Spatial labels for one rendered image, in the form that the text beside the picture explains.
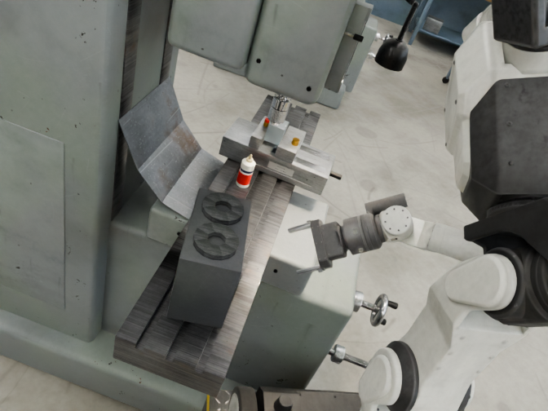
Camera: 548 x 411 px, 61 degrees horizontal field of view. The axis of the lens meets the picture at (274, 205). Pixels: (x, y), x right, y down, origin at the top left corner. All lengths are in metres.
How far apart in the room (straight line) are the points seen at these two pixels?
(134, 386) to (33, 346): 0.39
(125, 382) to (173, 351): 0.86
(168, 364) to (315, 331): 0.65
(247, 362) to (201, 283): 0.86
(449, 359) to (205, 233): 0.51
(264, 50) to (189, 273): 0.53
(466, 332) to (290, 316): 0.72
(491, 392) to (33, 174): 2.25
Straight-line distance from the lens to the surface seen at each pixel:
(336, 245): 1.10
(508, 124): 0.81
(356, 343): 2.42
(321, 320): 1.48
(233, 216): 0.97
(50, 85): 1.23
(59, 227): 1.49
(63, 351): 1.88
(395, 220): 1.06
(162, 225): 1.38
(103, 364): 1.85
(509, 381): 2.82
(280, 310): 1.49
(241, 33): 1.09
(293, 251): 1.36
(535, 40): 0.76
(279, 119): 1.25
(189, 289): 0.94
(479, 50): 0.86
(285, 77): 1.11
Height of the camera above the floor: 1.80
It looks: 38 degrees down
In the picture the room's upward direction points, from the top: 20 degrees clockwise
